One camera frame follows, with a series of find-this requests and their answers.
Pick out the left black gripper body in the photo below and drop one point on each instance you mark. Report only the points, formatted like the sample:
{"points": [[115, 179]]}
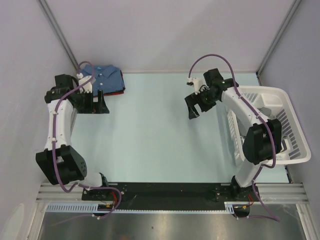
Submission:
{"points": [[78, 92]]}

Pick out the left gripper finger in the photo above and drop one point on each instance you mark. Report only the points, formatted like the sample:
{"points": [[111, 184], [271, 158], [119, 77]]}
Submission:
{"points": [[83, 103], [99, 104]]}

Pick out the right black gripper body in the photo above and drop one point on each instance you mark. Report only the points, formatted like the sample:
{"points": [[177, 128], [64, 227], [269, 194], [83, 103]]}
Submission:
{"points": [[206, 94]]}

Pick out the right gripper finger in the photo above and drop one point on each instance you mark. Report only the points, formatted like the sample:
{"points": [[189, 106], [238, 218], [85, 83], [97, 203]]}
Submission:
{"points": [[206, 105], [191, 101]]}

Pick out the grey long sleeve shirt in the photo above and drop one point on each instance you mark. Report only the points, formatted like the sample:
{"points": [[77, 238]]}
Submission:
{"points": [[266, 111]]}

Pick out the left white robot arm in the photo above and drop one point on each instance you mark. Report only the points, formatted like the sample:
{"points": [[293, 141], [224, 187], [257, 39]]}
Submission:
{"points": [[59, 161]]}

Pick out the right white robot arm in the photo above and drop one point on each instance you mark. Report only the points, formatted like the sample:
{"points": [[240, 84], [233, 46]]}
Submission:
{"points": [[263, 135]]}

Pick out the folded red shirt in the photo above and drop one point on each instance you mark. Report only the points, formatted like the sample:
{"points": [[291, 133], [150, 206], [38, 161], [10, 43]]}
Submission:
{"points": [[119, 92]]}

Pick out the folded blue checked shirt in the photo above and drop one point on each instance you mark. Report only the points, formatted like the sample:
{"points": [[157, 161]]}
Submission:
{"points": [[107, 78]]}

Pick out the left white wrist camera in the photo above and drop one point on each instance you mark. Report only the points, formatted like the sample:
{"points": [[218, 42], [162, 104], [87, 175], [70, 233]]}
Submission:
{"points": [[85, 83]]}

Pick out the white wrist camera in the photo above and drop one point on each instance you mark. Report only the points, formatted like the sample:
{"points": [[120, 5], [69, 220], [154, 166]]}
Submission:
{"points": [[197, 83], [85, 83]]}

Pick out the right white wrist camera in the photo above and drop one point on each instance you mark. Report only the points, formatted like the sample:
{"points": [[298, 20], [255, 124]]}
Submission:
{"points": [[197, 83]]}

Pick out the left aluminium corner post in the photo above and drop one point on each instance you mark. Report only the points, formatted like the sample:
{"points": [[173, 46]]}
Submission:
{"points": [[50, 17]]}

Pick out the aluminium corner post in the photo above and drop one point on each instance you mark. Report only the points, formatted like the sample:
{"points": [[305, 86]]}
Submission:
{"points": [[50, 17], [278, 36]]}

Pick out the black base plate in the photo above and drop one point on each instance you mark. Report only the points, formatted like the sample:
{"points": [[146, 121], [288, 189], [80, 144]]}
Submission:
{"points": [[175, 197]]}

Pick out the aluminium frame rail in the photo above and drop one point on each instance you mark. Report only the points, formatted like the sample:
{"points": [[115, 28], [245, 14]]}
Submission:
{"points": [[270, 193]]}

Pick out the white slotted cable duct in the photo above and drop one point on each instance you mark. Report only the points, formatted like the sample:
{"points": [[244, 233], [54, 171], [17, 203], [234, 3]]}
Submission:
{"points": [[95, 208]]}

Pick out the right aluminium corner post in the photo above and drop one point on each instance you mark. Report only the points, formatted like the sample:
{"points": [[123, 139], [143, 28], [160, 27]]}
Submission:
{"points": [[278, 36]]}

